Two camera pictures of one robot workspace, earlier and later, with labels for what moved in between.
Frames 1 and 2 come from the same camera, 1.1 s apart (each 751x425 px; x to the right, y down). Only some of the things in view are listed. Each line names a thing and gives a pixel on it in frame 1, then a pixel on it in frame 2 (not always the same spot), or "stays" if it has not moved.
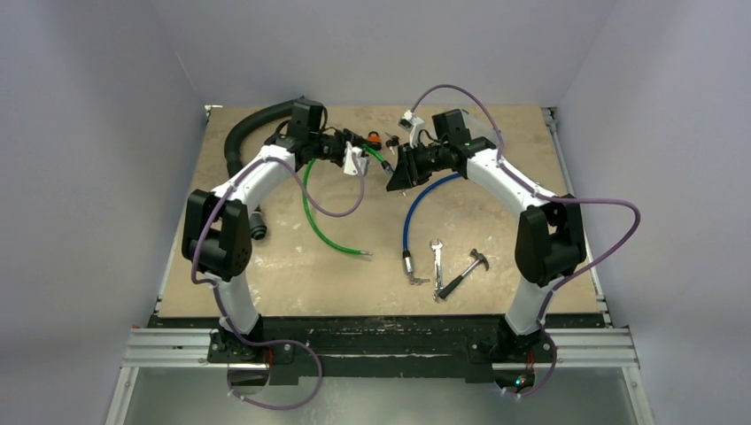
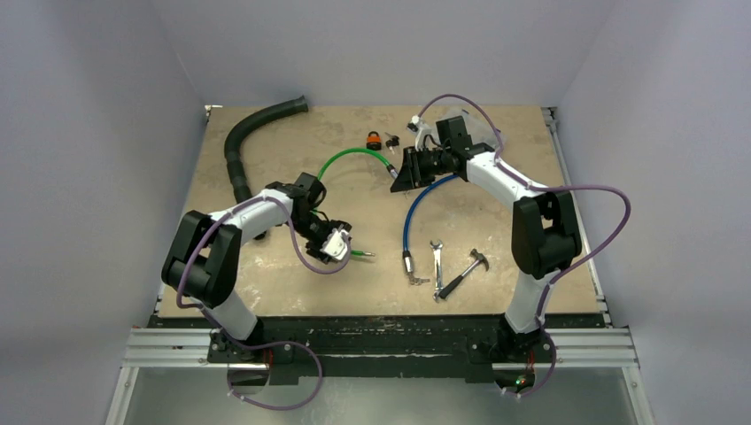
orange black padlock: (375, 140) stays
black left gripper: (345, 135) to (313, 249)
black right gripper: (407, 169) stays
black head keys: (391, 142) stays
